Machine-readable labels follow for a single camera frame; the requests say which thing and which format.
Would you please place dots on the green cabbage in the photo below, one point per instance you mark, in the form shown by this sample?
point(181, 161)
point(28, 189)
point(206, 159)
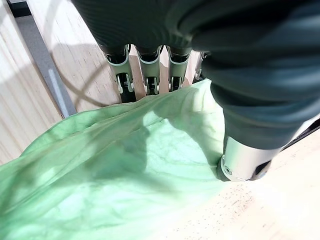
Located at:
point(125, 162)

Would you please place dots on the black frame bracket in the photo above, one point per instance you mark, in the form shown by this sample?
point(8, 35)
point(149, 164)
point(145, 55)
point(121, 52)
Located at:
point(18, 6)

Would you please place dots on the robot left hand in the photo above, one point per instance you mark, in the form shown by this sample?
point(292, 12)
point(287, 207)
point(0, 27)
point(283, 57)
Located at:
point(225, 50)

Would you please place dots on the grey metal frame bar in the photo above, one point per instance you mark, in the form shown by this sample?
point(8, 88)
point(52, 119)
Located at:
point(47, 72)

